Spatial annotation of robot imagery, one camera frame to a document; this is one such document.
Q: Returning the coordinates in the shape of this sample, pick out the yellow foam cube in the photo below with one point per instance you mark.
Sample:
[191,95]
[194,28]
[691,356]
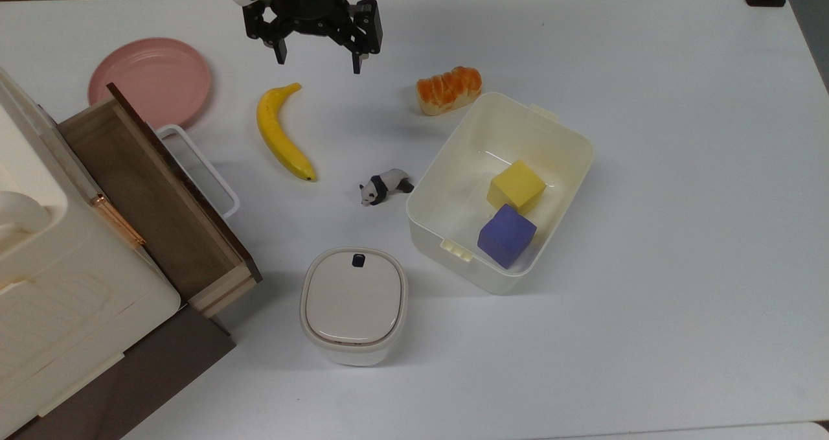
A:
[516,186]

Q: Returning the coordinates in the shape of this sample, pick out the cream plastic appliance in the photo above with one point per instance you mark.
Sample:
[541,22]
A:
[58,278]

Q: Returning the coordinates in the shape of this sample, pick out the yellow toy banana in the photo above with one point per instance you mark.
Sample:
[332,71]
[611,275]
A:
[280,135]

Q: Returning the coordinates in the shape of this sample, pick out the purple foam cube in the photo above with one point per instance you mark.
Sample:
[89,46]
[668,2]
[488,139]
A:
[506,236]

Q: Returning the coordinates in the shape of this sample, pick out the open brown wooden drawer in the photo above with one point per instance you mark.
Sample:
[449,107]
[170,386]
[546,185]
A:
[155,200]

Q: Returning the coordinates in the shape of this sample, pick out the dark brown wooden cabinet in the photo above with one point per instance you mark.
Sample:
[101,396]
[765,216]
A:
[142,369]

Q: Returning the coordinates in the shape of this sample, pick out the white lidded container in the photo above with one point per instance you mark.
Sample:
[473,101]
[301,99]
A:
[353,302]

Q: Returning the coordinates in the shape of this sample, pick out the cream plastic box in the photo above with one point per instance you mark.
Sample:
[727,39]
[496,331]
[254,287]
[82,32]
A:
[466,161]

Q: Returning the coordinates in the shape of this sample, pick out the black white panda figurine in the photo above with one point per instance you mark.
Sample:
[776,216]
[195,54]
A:
[382,186]

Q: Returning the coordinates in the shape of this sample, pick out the pink plastic plate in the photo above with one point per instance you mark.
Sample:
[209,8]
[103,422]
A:
[150,81]

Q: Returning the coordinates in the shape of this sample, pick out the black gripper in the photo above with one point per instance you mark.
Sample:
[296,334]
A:
[303,10]

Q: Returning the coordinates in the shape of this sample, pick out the orange toy bread loaf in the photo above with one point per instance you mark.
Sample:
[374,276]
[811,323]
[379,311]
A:
[448,90]

